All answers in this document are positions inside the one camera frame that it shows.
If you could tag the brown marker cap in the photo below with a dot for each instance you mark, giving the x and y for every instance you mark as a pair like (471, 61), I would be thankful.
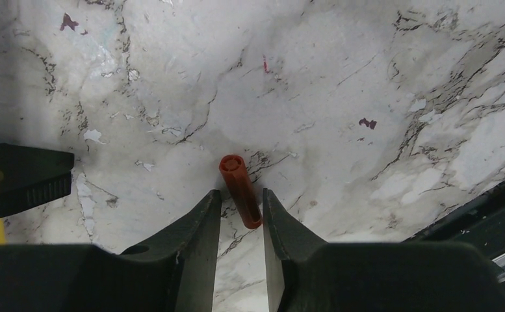
(239, 185)

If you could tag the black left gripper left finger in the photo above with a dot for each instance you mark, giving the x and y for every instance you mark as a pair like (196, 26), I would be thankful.
(173, 270)

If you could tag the aluminium table frame rail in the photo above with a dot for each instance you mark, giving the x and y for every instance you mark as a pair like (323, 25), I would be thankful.
(480, 223)

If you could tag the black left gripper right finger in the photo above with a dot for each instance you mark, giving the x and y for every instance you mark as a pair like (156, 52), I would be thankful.
(307, 273)

